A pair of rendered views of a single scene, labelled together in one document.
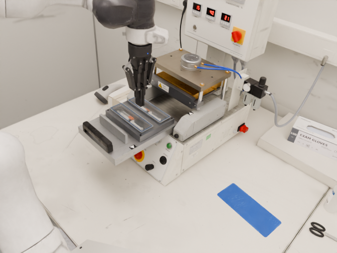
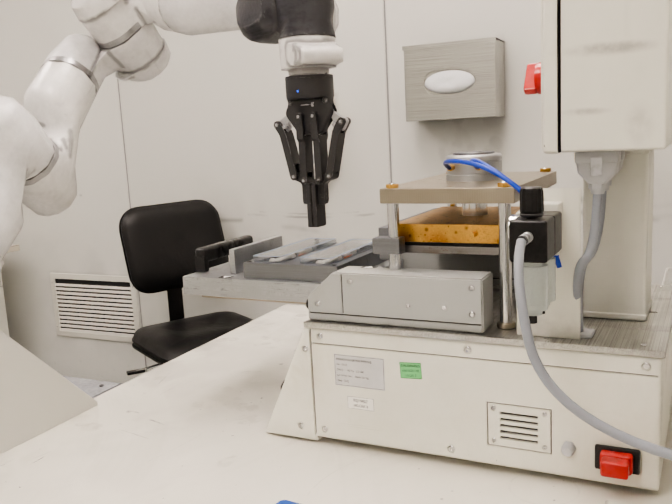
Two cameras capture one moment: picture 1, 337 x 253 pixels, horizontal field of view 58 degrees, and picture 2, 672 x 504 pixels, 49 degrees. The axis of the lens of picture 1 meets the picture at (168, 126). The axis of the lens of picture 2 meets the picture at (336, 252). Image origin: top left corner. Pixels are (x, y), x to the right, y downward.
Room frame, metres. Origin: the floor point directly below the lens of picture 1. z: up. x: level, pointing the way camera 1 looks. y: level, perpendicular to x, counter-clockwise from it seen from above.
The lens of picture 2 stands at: (0.61, -1.03, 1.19)
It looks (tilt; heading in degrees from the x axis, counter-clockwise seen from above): 10 degrees down; 75
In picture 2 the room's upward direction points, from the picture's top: 3 degrees counter-clockwise
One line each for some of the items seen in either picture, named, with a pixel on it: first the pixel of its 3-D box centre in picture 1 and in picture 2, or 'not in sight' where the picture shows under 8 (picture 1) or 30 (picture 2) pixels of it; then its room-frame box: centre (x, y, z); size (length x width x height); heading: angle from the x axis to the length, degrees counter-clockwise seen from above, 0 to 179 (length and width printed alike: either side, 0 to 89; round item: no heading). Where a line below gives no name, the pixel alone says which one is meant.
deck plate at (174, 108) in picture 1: (191, 101); (499, 304); (1.11, -0.09, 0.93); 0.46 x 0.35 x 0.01; 137
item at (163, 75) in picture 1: (190, 76); (472, 210); (1.08, -0.07, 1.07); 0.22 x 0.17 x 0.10; 47
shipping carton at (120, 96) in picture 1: (129, 100); not in sight; (1.27, 0.21, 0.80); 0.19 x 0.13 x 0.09; 139
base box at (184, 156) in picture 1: (185, 123); (469, 365); (1.07, -0.07, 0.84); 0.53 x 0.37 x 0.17; 137
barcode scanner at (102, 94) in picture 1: (113, 90); not in sight; (1.36, 0.31, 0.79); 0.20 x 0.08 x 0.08; 139
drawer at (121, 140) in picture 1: (129, 124); (295, 266); (0.86, 0.14, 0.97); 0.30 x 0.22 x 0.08; 137
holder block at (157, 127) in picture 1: (139, 116); (320, 260); (0.89, 0.11, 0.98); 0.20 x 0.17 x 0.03; 47
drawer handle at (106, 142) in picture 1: (97, 136); (226, 252); (0.76, 0.23, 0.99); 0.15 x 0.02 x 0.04; 47
